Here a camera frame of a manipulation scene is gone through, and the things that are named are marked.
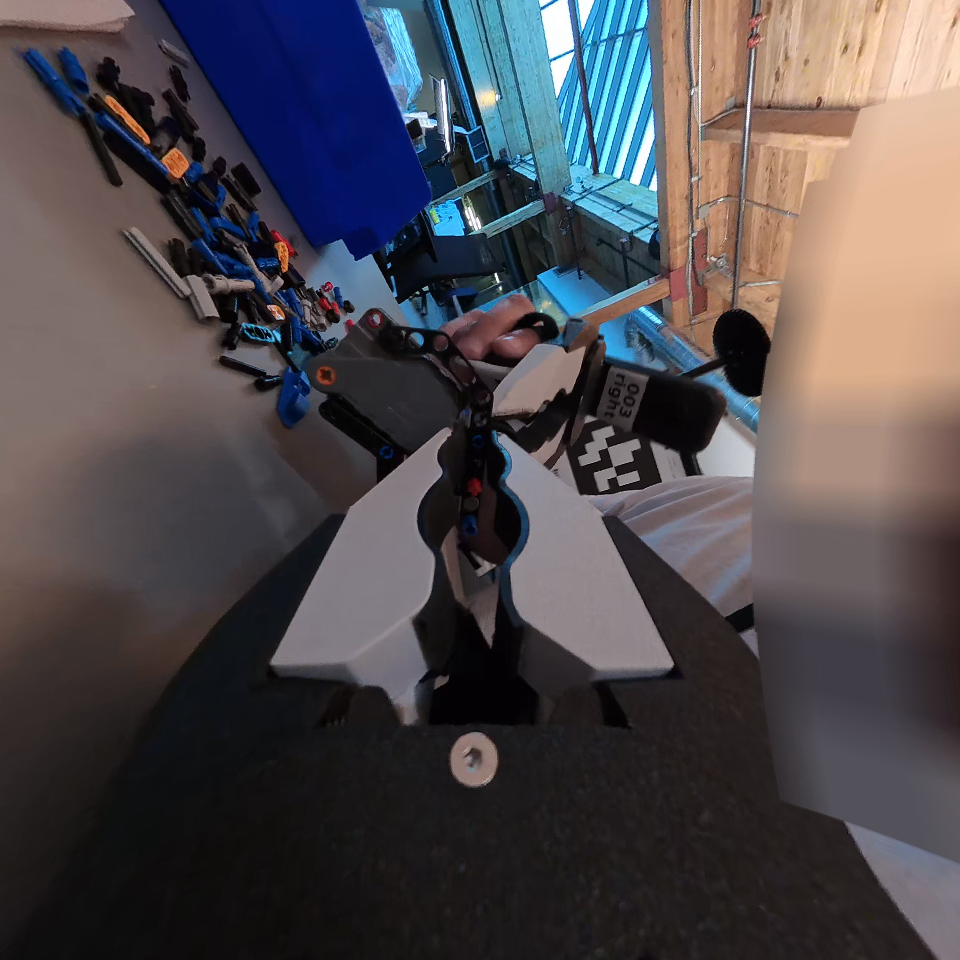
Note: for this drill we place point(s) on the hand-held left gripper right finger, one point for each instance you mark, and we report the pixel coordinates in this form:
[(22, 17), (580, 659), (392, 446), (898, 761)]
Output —
[(585, 600)]

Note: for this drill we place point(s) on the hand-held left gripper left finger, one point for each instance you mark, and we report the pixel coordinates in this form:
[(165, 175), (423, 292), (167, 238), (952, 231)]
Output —
[(360, 600)]

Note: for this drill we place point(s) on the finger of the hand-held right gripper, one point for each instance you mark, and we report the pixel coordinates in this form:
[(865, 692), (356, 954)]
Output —
[(564, 442), (540, 375)]

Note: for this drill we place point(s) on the grey and black lego assembly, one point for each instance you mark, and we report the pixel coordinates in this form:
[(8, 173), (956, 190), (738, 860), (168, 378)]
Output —
[(390, 390)]

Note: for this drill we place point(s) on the pile of small lego pins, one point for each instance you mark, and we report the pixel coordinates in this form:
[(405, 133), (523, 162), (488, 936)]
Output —
[(217, 225)]

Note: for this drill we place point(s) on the person's right hand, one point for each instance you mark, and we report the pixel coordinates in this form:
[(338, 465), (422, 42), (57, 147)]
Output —
[(487, 337)]

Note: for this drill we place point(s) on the black round disc on rod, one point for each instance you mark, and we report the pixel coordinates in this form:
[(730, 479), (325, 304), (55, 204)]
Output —
[(742, 352)]

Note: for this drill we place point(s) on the black office chair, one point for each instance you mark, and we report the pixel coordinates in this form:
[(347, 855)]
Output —
[(435, 262)]

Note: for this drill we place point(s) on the computer monitor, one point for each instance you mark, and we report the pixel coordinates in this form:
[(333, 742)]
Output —
[(444, 112)]

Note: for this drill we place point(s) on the blue plastic bin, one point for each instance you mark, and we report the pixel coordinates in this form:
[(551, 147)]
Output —
[(300, 112)]

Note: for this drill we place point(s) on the white towel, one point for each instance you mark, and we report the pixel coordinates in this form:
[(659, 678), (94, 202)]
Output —
[(67, 13)]

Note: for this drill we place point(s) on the silver air duct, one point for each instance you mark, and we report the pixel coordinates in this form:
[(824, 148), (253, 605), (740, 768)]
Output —
[(675, 352)]

